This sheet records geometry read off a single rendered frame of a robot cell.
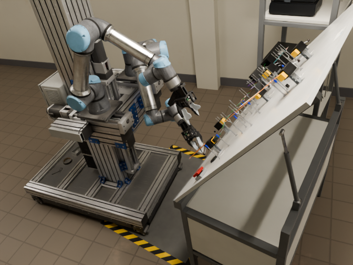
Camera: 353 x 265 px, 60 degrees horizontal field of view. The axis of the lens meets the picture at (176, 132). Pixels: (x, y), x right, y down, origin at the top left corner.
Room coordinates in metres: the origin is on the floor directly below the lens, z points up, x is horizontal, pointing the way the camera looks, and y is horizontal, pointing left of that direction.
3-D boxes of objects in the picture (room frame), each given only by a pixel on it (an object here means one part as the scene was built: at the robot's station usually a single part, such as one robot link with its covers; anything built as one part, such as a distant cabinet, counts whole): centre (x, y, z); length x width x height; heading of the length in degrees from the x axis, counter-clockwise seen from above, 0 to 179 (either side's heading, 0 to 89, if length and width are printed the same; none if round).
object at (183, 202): (1.57, -0.31, 0.83); 1.18 x 0.05 x 0.06; 141
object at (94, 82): (1.74, 0.48, 1.33); 0.13 x 0.12 x 0.14; 155
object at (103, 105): (1.75, 0.48, 1.21); 0.15 x 0.15 x 0.10
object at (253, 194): (1.37, -0.56, 0.60); 1.17 x 0.58 x 0.40; 141
